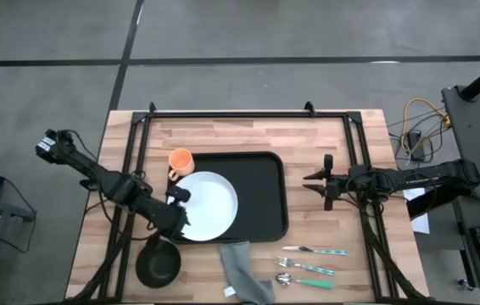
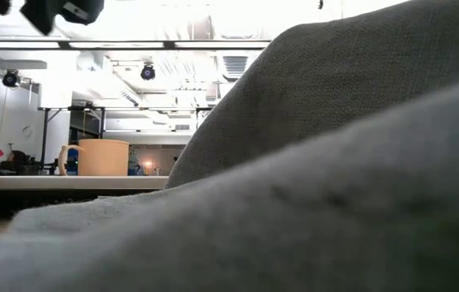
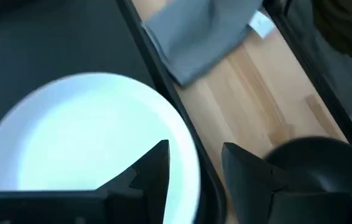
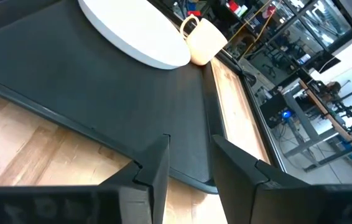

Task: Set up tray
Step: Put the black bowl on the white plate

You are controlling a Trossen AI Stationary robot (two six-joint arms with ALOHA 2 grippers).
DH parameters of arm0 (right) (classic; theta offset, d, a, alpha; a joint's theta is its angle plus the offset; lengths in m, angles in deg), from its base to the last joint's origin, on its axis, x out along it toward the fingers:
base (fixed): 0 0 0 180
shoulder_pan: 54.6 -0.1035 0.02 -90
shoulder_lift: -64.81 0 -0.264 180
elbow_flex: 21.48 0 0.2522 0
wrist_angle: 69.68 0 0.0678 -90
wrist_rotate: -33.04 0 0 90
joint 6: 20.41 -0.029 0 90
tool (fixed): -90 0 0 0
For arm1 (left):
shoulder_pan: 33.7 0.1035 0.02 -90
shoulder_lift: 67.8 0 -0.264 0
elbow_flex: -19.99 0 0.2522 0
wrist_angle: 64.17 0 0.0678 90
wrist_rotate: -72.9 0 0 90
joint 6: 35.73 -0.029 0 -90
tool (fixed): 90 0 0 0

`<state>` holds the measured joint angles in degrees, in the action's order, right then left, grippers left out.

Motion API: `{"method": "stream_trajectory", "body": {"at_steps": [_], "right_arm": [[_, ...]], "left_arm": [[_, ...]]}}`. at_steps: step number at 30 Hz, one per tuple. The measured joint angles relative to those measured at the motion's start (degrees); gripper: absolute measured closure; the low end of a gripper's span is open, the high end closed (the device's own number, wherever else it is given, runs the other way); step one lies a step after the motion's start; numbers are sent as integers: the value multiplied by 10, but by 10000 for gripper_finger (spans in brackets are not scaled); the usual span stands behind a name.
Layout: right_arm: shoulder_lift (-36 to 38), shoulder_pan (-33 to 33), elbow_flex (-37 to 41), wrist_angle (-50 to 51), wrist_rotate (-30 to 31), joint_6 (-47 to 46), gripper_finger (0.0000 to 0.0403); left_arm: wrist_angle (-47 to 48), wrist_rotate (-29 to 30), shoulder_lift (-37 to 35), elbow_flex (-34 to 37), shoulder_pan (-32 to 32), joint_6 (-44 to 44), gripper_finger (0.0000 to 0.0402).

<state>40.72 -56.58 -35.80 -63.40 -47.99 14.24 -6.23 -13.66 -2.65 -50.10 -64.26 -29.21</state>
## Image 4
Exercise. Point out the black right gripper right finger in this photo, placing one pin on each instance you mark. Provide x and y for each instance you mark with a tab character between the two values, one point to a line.
235	180

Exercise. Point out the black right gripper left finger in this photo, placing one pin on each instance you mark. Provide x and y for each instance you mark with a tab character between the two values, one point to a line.
154	186

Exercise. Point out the cream ceramic mug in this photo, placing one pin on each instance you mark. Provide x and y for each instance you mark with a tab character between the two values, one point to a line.
205	43

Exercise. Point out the white round plate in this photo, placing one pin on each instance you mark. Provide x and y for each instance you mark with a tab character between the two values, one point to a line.
132	28

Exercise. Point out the black plastic serving tray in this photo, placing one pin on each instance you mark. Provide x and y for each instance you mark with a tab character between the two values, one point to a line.
101	93

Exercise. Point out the black computer tower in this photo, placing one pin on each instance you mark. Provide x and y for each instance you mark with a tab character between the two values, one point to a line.
274	109

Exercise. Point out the wooden workbench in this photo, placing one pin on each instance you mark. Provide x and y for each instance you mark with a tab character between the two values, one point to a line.
328	115

